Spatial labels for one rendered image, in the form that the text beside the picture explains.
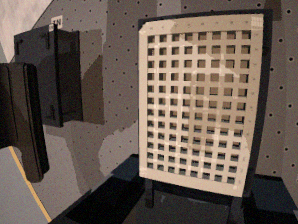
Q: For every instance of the dark grey perforated base plate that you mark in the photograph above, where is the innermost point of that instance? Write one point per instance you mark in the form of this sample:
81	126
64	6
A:
82	153

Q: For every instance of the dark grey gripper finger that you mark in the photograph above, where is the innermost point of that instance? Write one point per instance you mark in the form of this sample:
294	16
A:
20	117

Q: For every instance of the white label with black letters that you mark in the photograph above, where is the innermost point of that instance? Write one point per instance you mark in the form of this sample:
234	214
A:
57	20

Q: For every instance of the beige plate with grid of square wells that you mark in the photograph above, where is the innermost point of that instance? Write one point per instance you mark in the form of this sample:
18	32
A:
210	80

